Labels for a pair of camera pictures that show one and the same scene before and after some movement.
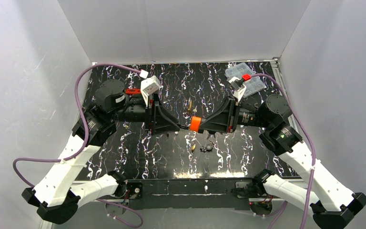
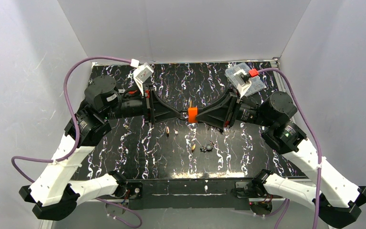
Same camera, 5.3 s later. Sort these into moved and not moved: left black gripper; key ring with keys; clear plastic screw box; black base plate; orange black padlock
Moved: orange black padlock; left black gripper
Not moved: black base plate; clear plastic screw box; key ring with keys
